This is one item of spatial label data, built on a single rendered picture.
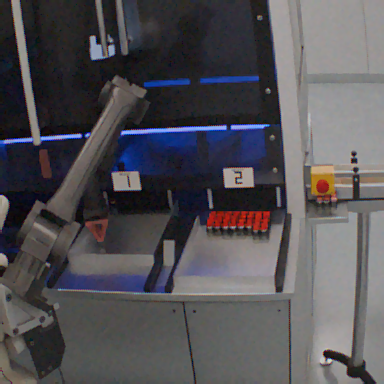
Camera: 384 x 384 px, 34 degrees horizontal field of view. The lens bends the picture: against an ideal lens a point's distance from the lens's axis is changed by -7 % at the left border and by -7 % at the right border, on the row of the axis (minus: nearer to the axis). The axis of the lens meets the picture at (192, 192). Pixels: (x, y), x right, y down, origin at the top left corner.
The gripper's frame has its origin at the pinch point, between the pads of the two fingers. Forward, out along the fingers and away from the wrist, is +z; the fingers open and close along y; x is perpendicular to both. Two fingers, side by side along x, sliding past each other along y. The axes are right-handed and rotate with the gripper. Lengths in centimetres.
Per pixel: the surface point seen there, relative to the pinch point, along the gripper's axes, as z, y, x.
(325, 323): 92, 66, -84
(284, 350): 58, 7, -53
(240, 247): 6.4, -8.3, -38.4
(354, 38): 31, 432, -233
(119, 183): -8.0, 17.9, -7.2
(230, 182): -6.7, 8.2, -39.5
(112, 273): 6.6, -11.7, -2.2
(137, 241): 5.7, 4.5, -10.1
